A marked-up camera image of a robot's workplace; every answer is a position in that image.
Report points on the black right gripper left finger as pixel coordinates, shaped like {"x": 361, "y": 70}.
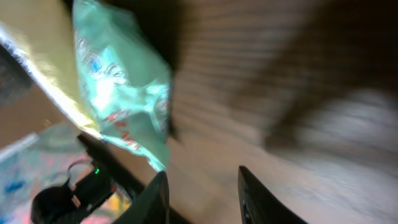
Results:
{"x": 152, "y": 205}

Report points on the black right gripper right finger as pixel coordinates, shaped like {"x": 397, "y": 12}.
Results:
{"x": 258, "y": 205}

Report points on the green soft wipes pack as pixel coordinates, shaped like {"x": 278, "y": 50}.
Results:
{"x": 123, "y": 80}

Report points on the cream wipes pack blue edges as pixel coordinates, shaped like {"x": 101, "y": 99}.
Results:
{"x": 39, "y": 33}

